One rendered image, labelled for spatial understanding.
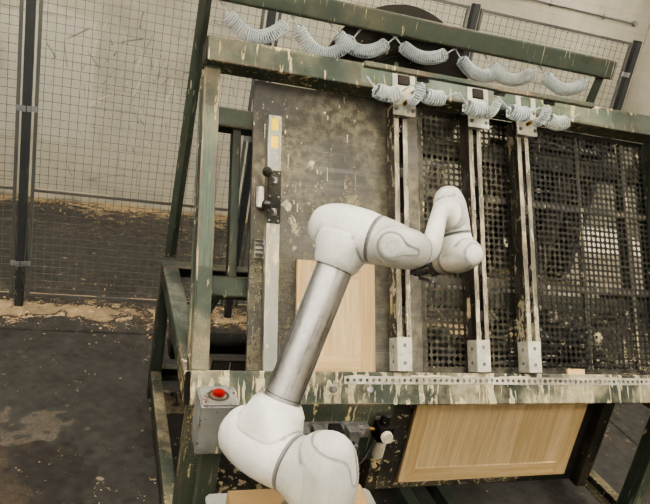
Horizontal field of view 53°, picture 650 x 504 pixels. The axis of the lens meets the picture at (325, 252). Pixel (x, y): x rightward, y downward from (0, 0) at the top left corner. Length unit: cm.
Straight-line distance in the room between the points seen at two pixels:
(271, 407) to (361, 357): 82
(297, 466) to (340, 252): 54
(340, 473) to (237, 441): 29
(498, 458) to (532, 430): 20
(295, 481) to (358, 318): 95
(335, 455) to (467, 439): 153
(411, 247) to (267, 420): 57
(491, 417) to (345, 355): 91
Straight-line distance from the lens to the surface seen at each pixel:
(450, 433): 302
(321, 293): 170
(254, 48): 253
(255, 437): 171
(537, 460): 339
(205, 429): 206
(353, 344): 245
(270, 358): 231
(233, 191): 247
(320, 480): 162
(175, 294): 310
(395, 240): 161
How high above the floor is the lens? 201
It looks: 17 degrees down
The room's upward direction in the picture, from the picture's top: 11 degrees clockwise
